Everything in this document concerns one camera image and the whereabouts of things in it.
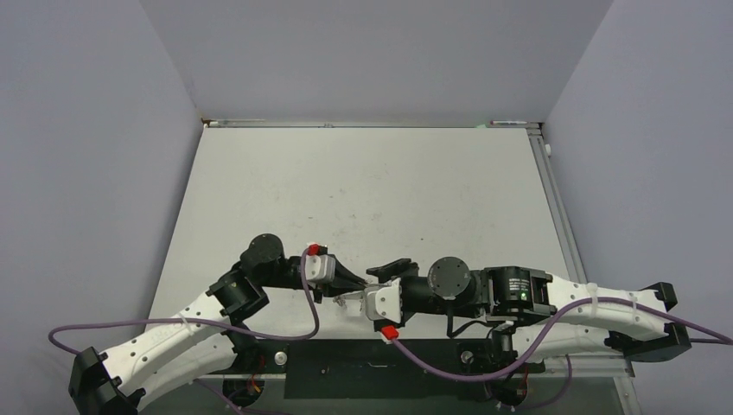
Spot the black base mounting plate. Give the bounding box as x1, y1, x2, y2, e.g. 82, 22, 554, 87
220, 340, 545, 405

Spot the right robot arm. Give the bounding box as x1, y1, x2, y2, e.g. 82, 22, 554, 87
363, 257, 692, 370

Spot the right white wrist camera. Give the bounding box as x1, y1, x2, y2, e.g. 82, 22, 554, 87
363, 278, 403, 324

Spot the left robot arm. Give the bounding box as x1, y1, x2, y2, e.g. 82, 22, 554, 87
68, 233, 367, 414

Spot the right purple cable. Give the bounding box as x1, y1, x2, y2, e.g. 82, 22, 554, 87
382, 297, 733, 411

